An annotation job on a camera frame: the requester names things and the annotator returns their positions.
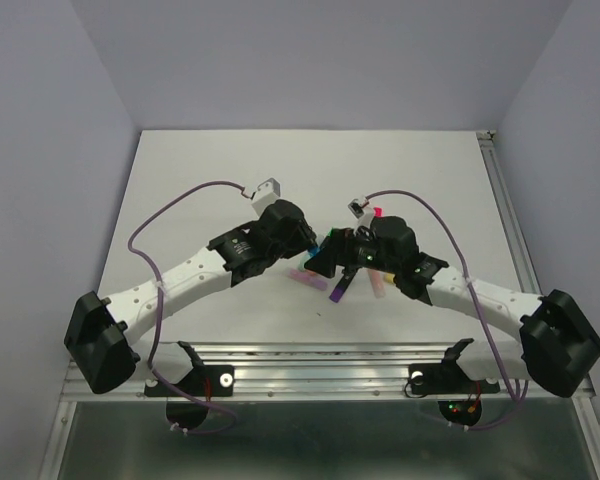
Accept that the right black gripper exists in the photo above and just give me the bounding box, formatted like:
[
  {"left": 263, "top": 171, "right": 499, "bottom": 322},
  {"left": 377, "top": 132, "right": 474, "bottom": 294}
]
[{"left": 302, "top": 223, "right": 399, "bottom": 279}]

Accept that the pastel purple highlighter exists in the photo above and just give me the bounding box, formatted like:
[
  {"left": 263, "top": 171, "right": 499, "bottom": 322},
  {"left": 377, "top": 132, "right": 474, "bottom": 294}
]
[{"left": 288, "top": 269, "right": 328, "bottom": 291}]

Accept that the black highlighter purple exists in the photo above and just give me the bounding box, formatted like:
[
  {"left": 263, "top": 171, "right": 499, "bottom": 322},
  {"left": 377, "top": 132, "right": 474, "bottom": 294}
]
[{"left": 329, "top": 272, "right": 356, "bottom": 303}]

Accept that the pastel green highlighter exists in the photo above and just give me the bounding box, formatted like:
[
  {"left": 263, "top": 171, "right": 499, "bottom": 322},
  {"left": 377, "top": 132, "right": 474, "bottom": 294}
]
[{"left": 298, "top": 253, "right": 311, "bottom": 271}]

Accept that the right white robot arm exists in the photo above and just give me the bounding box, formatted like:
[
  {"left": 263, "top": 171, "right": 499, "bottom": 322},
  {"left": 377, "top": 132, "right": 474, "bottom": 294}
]
[{"left": 304, "top": 216, "right": 600, "bottom": 398}]

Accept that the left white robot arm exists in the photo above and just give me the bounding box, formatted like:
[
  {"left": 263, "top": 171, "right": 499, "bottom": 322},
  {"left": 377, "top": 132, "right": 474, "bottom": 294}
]
[{"left": 64, "top": 199, "right": 316, "bottom": 394}]

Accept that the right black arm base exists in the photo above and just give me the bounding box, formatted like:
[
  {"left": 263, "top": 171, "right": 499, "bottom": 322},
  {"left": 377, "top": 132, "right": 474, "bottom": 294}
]
[{"left": 409, "top": 363, "right": 500, "bottom": 396}]

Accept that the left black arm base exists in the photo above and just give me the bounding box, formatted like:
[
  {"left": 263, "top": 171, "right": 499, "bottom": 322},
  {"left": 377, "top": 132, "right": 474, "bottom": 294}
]
[{"left": 143, "top": 364, "right": 235, "bottom": 398}]

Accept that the pastel pink highlighter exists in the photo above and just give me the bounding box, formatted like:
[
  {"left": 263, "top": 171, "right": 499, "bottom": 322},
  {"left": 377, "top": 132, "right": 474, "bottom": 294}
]
[{"left": 367, "top": 269, "right": 386, "bottom": 299}]

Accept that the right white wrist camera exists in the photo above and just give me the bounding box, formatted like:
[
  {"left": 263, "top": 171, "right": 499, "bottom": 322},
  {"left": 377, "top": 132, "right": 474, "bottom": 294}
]
[{"left": 348, "top": 197, "right": 376, "bottom": 228}]

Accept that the aluminium frame rail front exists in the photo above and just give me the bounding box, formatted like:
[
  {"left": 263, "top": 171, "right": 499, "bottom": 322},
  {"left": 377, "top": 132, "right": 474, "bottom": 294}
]
[{"left": 59, "top": 342, "right": 597, "bottom": 401}]

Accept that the aluminium rail right side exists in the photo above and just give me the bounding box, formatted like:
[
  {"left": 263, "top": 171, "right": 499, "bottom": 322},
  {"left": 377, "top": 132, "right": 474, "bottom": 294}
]
[{"left": 476, "top": 131, "right": 541, "bottom": 294}]

